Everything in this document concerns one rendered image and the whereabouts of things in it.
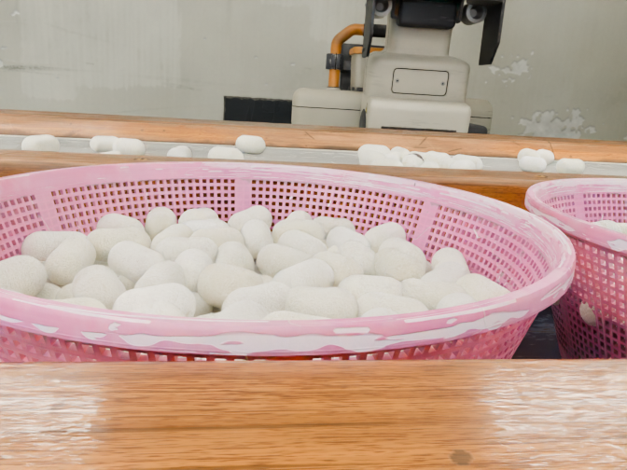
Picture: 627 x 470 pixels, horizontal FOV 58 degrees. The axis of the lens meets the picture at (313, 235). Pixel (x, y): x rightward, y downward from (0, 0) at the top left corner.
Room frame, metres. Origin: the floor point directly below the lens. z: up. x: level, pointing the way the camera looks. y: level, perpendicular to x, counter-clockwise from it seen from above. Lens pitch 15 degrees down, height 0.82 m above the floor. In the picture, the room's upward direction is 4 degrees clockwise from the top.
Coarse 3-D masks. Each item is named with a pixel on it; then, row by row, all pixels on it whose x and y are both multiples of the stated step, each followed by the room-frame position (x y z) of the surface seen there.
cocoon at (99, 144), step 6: (96, 138) 0.60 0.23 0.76; (102, 138) 0.60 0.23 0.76; (108, 138) 0.60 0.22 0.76; (114, 138) 0.60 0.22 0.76; (90, 144) 0.60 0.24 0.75; (96, 144) 0.59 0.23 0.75; (102, 144) 0.59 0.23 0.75; (108, 144) 0.60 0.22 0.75; (96, 150) 0.60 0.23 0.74; (102, 150) 0.60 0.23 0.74; (108, 150) 0.60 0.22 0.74
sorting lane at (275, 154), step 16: (0, 144) 0.62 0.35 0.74; (16, 144) 0.63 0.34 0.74; (64, 144) 0.65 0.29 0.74; (80, 144) 0.66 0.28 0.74; (144, 144) 0.70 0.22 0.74; (160, 144) 0.71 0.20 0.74; (176, 144) 0.72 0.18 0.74; (192, 144) 0.72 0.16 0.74; (272, 160) 0.62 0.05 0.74; (288, 160) 0.63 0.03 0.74; (304, 160) 0.64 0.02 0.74; (320, 160) 0.64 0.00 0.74; (336, 160) 0.65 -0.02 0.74; (352, 160) 0.66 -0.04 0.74; (496, 160) 0.76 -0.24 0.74; (512, 160) 0.77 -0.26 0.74
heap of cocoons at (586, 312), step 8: (600, 224) 0.37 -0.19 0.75; (608, 224) 0.37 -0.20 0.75; (616, 224) 0.37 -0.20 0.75; (624, 224) 0.38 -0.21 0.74; (624, 232) 0.37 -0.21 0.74; (552, 304) 0.30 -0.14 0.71; (584, 304) 0.26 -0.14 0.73; (584, 312) 0.26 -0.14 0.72; (592, 312) 0.26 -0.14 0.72; (584, 320) 0.26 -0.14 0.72; (592, 320) 0.26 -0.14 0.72
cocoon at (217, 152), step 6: (210, 150) 0.54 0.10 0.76; (216, 150) 0.54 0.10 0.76; (222, 150) 0.54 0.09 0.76; (228, 150) 0.53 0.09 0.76; (234, 150) 0.53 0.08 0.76; (210, 156) 0.54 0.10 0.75; (216, 156) 0.54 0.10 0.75; (222, 156) 0.53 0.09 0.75; (228, 156) 0.53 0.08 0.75; (234, 156) 0.53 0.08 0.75; (240, 156) 0.53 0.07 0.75
